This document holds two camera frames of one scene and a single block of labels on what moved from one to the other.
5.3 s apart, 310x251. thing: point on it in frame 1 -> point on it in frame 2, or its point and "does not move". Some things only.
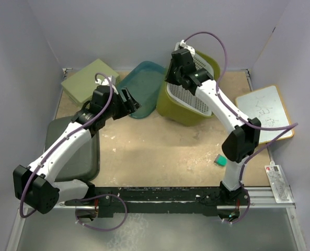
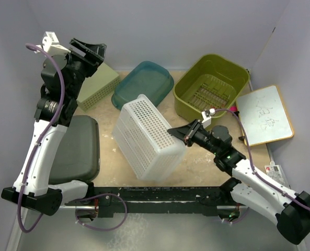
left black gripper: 130,104 -> 94,55
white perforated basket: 183,95 -> 151,151
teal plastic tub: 144,80 does not move
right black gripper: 169,78 -> 186,133
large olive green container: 171,112 -> 210,83
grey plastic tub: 83,164 does not move
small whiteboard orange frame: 265,104 does not move
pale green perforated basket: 80,86 does not move
